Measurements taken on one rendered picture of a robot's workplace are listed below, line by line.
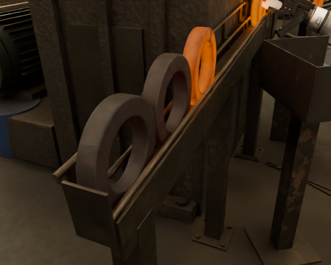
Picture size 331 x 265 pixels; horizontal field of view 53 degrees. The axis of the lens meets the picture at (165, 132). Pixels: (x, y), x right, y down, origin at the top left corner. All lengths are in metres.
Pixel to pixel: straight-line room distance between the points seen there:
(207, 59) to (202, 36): 0.13
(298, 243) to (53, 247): 0.89
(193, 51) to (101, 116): 0.34
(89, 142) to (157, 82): 0.19
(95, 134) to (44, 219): 1.06
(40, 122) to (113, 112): 1.25
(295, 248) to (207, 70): 0.75
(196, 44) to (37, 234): 0.99
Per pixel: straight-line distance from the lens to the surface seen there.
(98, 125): 0.44
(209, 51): 0.85
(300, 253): 1.32
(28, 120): 1.73
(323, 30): 1.47
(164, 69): 0.59
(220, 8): 1.16
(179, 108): 0.71
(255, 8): 1.44
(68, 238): 1.37
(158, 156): 0.57
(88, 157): 0.44
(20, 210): 1.57
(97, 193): 0.45
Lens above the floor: 0.95
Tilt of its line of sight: 29 degrees down
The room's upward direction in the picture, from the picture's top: 2 degrees counter-clockwise
